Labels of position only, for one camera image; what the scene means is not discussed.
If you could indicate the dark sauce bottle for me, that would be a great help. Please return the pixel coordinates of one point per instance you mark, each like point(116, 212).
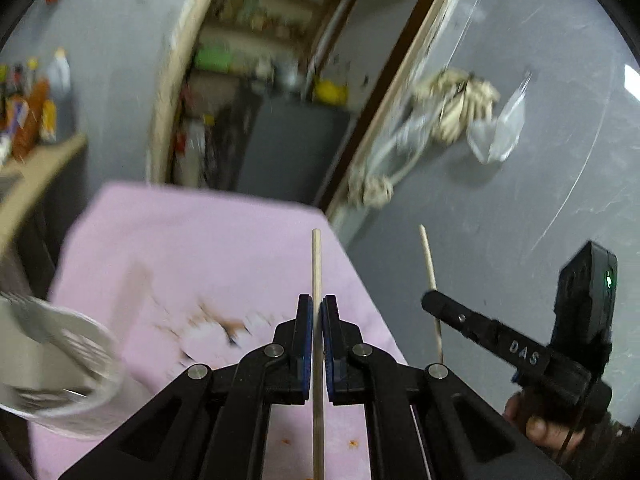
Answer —
point(5, 95)
point(18, 85)

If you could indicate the worn wooden door frame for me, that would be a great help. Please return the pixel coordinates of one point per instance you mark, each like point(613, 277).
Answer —
point(165, 110)

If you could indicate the wooden counter shelf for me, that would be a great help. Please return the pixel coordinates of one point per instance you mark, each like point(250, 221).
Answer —
point(45, 160)

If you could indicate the yellow bowl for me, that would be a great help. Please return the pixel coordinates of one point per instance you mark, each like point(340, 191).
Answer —
point(331, 92)

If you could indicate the green box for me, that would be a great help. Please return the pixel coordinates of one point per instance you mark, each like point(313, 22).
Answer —
point(212, 59)

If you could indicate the wooden chopstick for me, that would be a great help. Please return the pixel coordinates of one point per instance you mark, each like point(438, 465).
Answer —
point(317, 265)
point(427, 260)

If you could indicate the pink floral tablecloth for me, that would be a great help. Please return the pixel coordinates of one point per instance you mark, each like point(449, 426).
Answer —
point(200, 240)

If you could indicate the clear plastic bag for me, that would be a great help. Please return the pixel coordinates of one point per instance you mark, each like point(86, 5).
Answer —
point(500, 135)

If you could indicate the wooden storage shelf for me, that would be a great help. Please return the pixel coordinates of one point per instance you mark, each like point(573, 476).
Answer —
point(280, 15)

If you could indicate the knotted beige rag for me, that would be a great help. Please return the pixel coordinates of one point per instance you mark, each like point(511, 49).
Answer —
point(372, 187)

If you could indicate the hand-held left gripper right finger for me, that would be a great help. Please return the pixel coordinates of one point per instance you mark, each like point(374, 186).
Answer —
point(327, 345)

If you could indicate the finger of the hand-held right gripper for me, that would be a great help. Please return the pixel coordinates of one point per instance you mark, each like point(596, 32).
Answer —
point(450, 311)

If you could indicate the grey cabinet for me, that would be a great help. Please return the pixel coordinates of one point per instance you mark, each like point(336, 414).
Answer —
point(290, 150)

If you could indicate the person's right hand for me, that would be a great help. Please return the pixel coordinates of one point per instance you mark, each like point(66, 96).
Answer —
point(542, 431)

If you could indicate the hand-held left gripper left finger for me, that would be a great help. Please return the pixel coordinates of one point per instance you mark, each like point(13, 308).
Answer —
point(306, 340)

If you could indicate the small white bottle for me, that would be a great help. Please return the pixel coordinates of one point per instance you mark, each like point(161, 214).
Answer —
point(4, 149)

